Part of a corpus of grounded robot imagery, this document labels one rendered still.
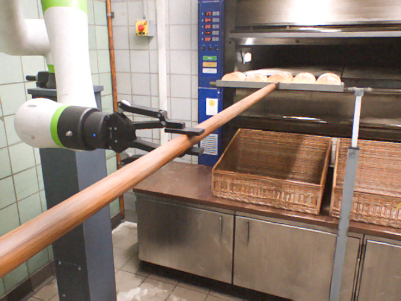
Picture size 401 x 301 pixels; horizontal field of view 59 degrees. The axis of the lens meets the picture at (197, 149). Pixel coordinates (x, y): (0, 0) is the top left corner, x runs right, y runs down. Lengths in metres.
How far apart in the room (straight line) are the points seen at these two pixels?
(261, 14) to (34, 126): 1.64
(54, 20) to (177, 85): 1.47
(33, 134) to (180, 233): 1.36
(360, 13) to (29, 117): 1.74
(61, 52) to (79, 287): 1.09
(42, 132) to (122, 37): 1.84
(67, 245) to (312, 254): 1.13
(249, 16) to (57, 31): 1.41
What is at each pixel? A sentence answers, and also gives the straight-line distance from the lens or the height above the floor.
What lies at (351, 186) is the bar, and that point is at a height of 0.79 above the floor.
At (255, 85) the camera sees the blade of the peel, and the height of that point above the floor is 1.19.
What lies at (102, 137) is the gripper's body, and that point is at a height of 1.19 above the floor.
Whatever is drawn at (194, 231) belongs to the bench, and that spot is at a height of 0.38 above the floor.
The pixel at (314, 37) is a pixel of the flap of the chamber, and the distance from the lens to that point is 1.99.
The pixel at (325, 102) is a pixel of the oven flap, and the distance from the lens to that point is 2.17.
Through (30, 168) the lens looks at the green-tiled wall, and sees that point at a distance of 2.14.
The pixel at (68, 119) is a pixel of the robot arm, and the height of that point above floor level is 1.22.
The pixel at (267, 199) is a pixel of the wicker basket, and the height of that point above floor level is 0.62.
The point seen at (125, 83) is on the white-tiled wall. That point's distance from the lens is 2.58.
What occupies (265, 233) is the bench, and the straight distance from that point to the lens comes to 1.85.
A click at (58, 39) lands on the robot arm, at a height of 1.37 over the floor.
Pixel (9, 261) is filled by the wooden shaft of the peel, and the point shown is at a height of 1.19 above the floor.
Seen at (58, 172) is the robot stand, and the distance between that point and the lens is 1.51.
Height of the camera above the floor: 1.36
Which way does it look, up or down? 17 degrees down
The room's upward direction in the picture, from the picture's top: straight up
